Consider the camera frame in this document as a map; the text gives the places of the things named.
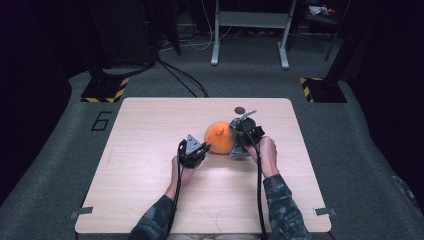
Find person's right hand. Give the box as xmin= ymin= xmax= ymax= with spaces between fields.
xmin=246 ymin=135 xmax=280 ymax=180

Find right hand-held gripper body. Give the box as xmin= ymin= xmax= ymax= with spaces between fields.
xmin=235 ymin=109 xmax=266 ymax=148

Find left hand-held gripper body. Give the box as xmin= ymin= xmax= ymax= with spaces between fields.
xmin=176 ymin=133 xmax=205 ymax=170

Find thin black stand leg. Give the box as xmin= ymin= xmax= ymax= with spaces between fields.
xmin=324 ymin=0 xmax=352 ymax=63

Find black floor cable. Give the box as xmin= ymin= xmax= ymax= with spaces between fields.
xmin=156 ymin=58 xmax=199 ymax=98
xmin=159 ymin=59 xmax=210 ymax=98

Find orange plush toy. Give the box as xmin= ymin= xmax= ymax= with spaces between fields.
xmin=203 ymin=121 xmax=235 ymax=155

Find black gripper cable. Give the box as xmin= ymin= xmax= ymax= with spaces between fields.
xmin=244 ymin=130 xmax=268 ymax=240
xmin=165 ymin=159 xmax=184 ymax=238

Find yellow-striped black stand base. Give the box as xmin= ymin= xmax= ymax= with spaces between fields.
xmin=80 ymin=76 xmax=130 ymax=104
xmin=299 ymin=77 xmax=348 ymax=104

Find person's left hand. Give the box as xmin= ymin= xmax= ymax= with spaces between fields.
xmin=168 ymin=156 xmax=196 ymax=194

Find dark equipment cabinet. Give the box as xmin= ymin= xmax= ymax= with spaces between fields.
xmin=85 ymin=0 xmax=158 ymax=69

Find grey tape strip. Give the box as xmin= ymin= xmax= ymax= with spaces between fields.
xmin=313 ymin=207 xmax=337 ymax=217
xmin=69 ymin=206 xmax=95 ymax=220

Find white metal desk frame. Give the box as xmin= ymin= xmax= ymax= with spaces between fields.
xmin=210 ymin=0 xmax=299 ymax=70

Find white cable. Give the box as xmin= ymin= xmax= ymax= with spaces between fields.
xmin=186 ymin=0 xmax=234 ymax=52

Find white and orange small item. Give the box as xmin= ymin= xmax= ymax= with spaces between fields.
xmin=308 ymin=4 xmax=336 ymax=17

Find person's light trousers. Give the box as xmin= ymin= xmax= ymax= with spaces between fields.
xmin=165 ymin=233 xmax=262 ymax=240

